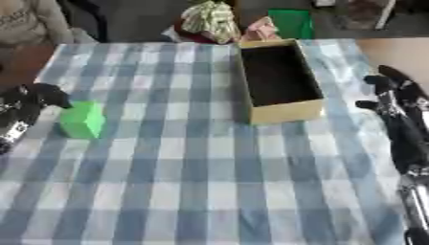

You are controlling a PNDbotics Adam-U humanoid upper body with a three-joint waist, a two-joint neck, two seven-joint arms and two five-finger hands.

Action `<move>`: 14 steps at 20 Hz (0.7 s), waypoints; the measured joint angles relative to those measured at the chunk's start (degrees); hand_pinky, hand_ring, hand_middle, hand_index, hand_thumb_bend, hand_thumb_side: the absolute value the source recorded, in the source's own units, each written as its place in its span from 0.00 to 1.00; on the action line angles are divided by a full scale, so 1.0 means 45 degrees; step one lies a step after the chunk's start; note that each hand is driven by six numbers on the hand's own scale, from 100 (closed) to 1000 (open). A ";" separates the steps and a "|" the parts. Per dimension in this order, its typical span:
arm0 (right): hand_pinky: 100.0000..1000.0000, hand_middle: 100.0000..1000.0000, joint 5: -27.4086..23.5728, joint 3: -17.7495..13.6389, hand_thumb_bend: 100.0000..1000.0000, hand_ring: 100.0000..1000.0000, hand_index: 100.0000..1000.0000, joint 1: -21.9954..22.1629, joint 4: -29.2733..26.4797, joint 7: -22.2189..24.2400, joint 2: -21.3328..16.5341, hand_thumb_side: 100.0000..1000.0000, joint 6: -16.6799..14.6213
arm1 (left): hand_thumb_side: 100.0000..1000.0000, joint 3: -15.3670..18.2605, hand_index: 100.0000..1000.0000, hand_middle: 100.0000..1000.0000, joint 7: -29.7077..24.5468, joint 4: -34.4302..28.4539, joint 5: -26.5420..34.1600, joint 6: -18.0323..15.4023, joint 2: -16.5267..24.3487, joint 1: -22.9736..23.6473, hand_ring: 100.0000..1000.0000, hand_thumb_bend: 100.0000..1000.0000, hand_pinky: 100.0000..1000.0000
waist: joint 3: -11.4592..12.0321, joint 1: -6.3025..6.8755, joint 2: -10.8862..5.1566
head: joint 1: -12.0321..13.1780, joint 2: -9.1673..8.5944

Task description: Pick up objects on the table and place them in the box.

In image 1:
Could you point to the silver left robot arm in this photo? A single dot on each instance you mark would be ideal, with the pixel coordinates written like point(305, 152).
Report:
point(10, 132)

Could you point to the green bin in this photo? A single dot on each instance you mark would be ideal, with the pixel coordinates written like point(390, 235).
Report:
point(290, 23)

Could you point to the person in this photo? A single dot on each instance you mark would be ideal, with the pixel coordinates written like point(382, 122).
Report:
point(31, 20)

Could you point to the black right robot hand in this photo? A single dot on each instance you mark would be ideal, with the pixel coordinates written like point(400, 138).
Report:
point(406, 127)

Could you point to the green block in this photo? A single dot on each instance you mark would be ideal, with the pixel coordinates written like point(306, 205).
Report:
point(82, 119)

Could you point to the patterned fabric bag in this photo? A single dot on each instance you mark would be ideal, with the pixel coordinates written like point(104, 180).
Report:
point(211, 20)

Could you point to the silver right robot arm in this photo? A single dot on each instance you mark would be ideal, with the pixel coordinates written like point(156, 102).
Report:
point(416, 204)

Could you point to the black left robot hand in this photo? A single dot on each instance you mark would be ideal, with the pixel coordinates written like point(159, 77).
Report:
point(34, 95)

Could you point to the pink bag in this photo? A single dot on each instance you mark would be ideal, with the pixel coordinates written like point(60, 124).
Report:
point(261, 30)

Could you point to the tan cardboard box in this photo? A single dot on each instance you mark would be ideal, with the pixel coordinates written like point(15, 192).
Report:
point(279, 81)

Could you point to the black chair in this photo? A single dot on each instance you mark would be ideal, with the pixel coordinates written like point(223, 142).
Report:
point(89, 16)

